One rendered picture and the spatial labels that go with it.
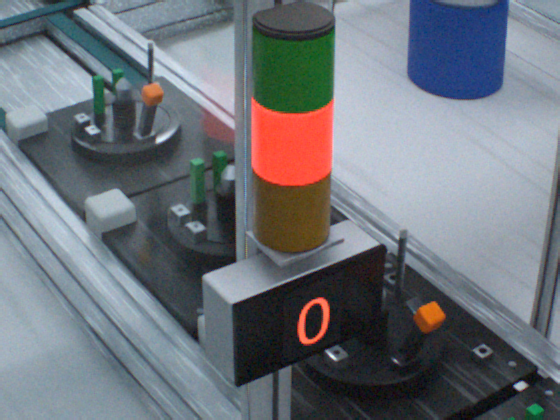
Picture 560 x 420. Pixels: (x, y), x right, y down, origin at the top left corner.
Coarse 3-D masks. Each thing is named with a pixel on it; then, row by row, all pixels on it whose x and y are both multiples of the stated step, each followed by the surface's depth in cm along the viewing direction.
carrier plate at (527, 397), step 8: (536, 384) 110; (544, 384) 110; (552, 384) 110; (528, 392) 109; (536, 392) 109; (544, 392) 109; (552, 392) 109; (512, 400) 108; (520, 400) 108; (528, 400) 108; (536, 400) 108; (544, 400) 108; (552, 400) 108; (496, 408) 107; (504, 408) 107; (512, 408) 107; (520, 408) 107; (544, 408) 107; (552, 408) 107; (480, 416) 107; (488, 416) 106; (496, 416) 106; (504, 416) 106; (512, 416) 106; (520, 416) 106; (544, 416) 106; (552, 416) 106
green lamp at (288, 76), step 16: (256, 32) 71; (256, 48) 72; (272, 48) 71; (288, 48) 70; (304, 48) 70; (320, 48) 71; (256, 64) 72; (272, 64) 71; (288, 64) 71; (304, 64) 71; (320, 64) 72; (256, 80) 73; (272, 80) 72; (288, 80) 72; (304, 80) 72; (320, 80) 72; (256, 96) 74; (272, 96) 72; (288, 96) 72; (304, 96) 72; (320, 96) 73; (288, 112) 73; (304, 112) 73
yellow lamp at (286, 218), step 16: (256, 176) 77; (256, 192) 77; (272, 192) 76; (288, 192) 76; (304, 192) 76; (320, 192) 77; (256, 208) 78; (272, 208) 77; (288, 208) 76; (304, 208) 77; (320, 208) 77; (256, 224) 79; (272, 224) 77; (288, 224) 77; (304, 224) 77; (320, 224) 78; (272, 240) 78; (288, 240) 78; (304, 240) 78; (320, 240) 79
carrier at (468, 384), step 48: (384, 288) 123; (432, 288) 123; (384, 336) 113; (432, 336) 113; (480, 336) 116; (336, 384) 109; (384, 384) 108; (432, 384) 111; (480, 384) 110; (528, 384) 113
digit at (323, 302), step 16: (304, 288) 80; (320, 288) 81; (336, 288) 82; (288, 304) 80; (304, 304) 80; (320, 304) 81; (336, 304) 82; (288, 320) 80; (304, 320) 81; (320, 320) 82; (336, 320) 83; (288, 336) 81; (304, 336) 82; (320, 336) 83; (336, 336) 84; (288, 352) 82; (304, 352) 83
